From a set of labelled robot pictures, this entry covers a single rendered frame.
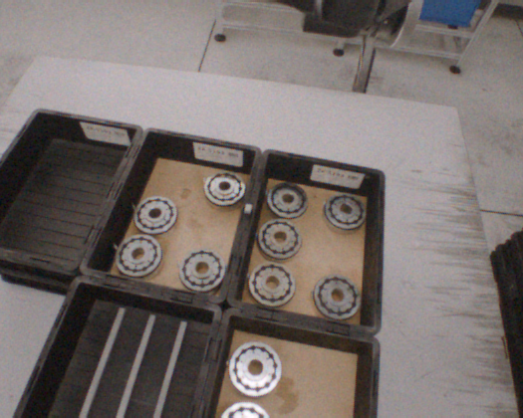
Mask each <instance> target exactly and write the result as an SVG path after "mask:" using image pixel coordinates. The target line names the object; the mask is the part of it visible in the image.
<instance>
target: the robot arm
mask: <svg viewBox="0 0 523 418"><path fill-rule="evenodd" d="M265 1H269V2H273V3H276V4H283V5H285V6H288V7H291V8H293V9H295V10H298V11H300V12H302V18H301V28H302V31H303V32H307V33H314V34H320V35H326V36H333V37H340V38H347V39H351V38H355V37H359V36H360V34H361V33H362V30H363V29H366V28H367V27H369V26H372V25H373V24H374V25H375V24H376V23H378V22H379V21H382V20H383V19H385V18H386V17H387V16H390V15H391V14H392V13H393V12H395V11H398V10H399V9H400V8H402V7H405V5H407V4H408V3H410V2H412V1H413V0H325V1H323V0H265Z"/></svg>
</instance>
